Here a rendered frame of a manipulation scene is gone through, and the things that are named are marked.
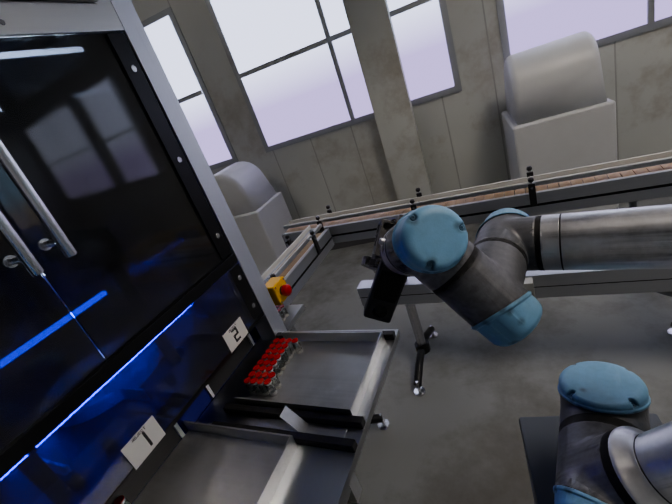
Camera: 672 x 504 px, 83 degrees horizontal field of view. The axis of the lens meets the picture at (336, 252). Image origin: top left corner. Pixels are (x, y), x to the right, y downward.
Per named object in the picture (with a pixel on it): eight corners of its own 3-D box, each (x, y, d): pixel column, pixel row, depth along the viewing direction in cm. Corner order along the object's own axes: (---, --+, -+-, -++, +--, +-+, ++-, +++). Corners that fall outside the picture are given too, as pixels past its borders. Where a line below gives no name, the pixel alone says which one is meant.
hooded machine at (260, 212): (311, 260, 396) (267, 151, 349) (294, 289, 350) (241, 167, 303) (256, 271, 419) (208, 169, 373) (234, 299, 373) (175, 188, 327)
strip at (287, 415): (288, 434, 87) (278, 416, 85) (294, 423, 90) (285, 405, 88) (342, 441, 81) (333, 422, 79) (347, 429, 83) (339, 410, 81)
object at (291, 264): (268, 337, 134) (250, 300, 127) (235, 337, 141) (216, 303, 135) (337, 244, 188) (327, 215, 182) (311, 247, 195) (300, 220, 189)
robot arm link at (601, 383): (646, 413, 65) (646, 353, 60) (656, 488, 55) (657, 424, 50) (564, 400, 72) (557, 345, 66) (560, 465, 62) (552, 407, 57)
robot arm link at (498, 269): (553, 277, 48) (486, 220, 48) (545, 336, 40) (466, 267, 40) (505, 305, 54) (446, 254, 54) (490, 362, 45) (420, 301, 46)
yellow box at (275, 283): (264, 306, 129) (255, 289, 127) (274, 294, 135) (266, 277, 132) (282, 305, 126) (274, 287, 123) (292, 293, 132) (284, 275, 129)
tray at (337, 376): (239, 407, 101) (234, 397, 99) (286, 340, 121) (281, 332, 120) (354, 420, 85) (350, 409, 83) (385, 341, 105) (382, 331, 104)
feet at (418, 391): (411, 396, 198) (404, 376, 192) (427, 332, 237) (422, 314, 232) (426, 397, 194) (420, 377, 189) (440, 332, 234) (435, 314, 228)
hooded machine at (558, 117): (515, 215, 336) (492, 56, 285) (589, 201, 316) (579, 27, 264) (529, 250, 280) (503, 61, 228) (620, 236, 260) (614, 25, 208)
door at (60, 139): (105, 359, 77) (-128, 45, 53) (229, 253, 111) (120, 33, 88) (107, 359, 76) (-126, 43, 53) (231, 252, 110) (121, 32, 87)
